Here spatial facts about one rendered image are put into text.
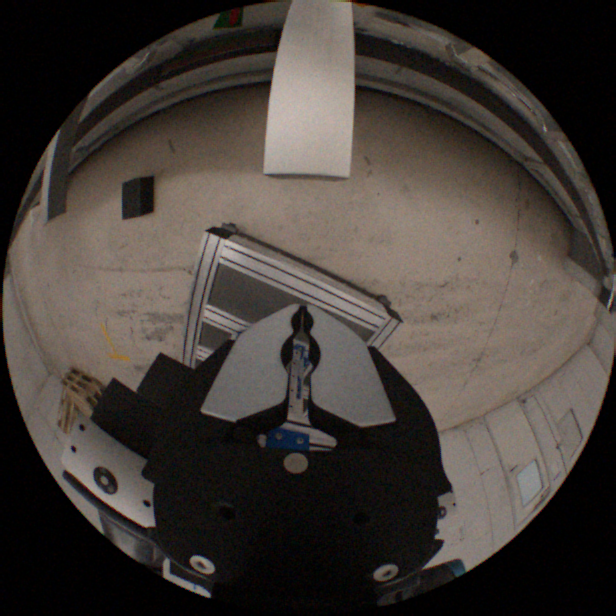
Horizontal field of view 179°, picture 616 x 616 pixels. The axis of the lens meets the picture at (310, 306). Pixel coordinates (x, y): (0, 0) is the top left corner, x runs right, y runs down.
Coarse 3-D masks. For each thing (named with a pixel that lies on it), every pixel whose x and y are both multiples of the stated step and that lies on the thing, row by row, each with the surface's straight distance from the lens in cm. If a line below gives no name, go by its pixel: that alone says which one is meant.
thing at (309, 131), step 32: (320, 0) 15; (288, 32) 11; (320, 32) 11; (352, 32) 12; (288, 64) 10; (320, 64) 10; (352, 64) 10; (288, 96) 9; (320, 96) 9; (352, 96) 9; (288, 128) 8; (320, 128) 8; (352, 128) 8; (288, 160) 8; (320, 160) 8
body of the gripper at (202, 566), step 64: (192, 448) 6; (256, 448) 6; (192, 512) 6; (256, 512) 6; (320, 512) 6; (384, 512) 6; (192, 576) 7; (256, 576) 6; (320, 576) 6; (384, 576) 6
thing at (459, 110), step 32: (448, 32) 64; (256, 64) 92; (160, 96) 114; (192, 96) 111; (416, 96) 102; (448, 96) 102; (128, 128) 147; (480, 128) 119; (576, 160) 113; (576, 224) 251
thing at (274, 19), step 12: (288, 0) 34; (252, 12) 36; (264, 12) 36; (276, 12) 36; (360, 12) 35; (372, 12) 35; (192, 24) 37; (204, 24) 38; (252, 24) 38; (264, 24) 38; (276, 24) 38; (360, 24) 37; (168, 36) 39; (180, 36) 40; (192, 36) 40; (204, 36) 40
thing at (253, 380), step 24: (288, 312) 11; (240, 336) 10; (264, 336) 10; (288, 336) 10; (240, 360) 9; (264, 360) 9; (288, 360) 10; (216, 384) 8; (240, 384) 8; (264, 384) 8; (288, 384) 8; (216, 408) 7; (240, 408) 7; (264, 408) 7; (288, 408) 9; (264, 432) 8
